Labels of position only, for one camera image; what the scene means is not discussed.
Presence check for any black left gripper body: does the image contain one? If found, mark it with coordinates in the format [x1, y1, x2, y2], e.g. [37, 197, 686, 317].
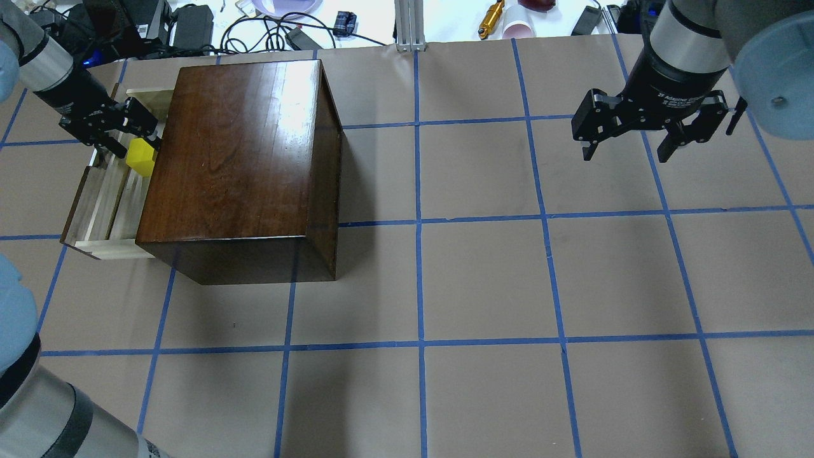
[34, 67, 117, 146]

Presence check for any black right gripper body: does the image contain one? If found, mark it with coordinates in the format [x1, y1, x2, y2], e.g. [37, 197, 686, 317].
[572, 48, 735, 142]

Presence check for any yellow block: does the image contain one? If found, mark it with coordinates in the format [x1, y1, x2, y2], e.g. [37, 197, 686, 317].
[125, 138, 158, 179]

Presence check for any light wooden drawer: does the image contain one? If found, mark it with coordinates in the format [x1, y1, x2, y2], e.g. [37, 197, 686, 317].
[60, 83, 176, 261]

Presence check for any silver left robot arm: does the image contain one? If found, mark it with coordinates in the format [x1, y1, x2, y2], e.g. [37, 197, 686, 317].
[1, 1, 161, 158]

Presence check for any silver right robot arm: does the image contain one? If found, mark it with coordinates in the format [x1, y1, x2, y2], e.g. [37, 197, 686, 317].
[572, 1, 813, 163]

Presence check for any dark wooden drawer cabinet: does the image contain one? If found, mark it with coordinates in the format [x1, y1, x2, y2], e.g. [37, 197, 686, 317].
[135, 60, 344, 285]

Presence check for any black power adapter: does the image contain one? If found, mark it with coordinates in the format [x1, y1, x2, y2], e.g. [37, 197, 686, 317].
[572, 6, 602, 36]

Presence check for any pink plastic cup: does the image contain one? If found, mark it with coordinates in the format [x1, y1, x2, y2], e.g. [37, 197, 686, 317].
[500, 18, 537, 39]

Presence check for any lilac plate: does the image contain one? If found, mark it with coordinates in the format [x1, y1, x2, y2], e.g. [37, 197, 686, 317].
[252, 0, 322, 18]

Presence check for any small blue black gadget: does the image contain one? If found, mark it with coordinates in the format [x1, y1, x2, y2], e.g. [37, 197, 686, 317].
[333, 11, 357, 38]

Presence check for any aluminium frame post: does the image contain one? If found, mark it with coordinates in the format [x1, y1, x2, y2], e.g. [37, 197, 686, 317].
[394, 0, 427, 53]

